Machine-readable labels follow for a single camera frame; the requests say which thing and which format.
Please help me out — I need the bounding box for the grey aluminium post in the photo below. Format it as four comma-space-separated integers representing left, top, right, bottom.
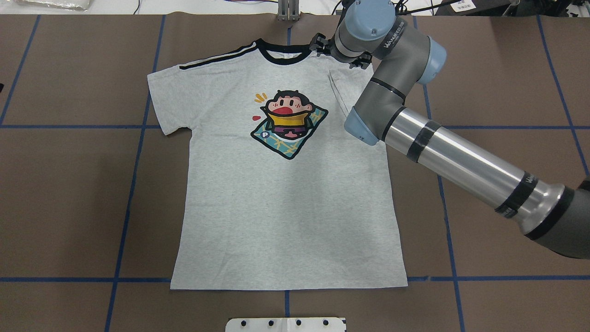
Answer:
277, 0, 301, 22

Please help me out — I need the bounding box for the white label paper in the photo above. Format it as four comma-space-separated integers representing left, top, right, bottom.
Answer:
449, 0, 477, 13

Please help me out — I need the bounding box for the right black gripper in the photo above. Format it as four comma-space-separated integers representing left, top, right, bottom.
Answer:
308, 33, 372, 70

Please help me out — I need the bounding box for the grey cartoon print t-shirt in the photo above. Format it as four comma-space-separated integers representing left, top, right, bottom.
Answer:
147, 39, 407, 291

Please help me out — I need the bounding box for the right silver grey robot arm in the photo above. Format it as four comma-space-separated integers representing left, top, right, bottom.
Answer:
310, 0, 590, 259

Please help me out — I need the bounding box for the white mounting plate with bolts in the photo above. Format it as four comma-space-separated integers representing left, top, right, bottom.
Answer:
225, 317, 347, 332

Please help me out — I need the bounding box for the clear plastic bag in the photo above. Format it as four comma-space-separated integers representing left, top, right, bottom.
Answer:
15, 0, 92, 11

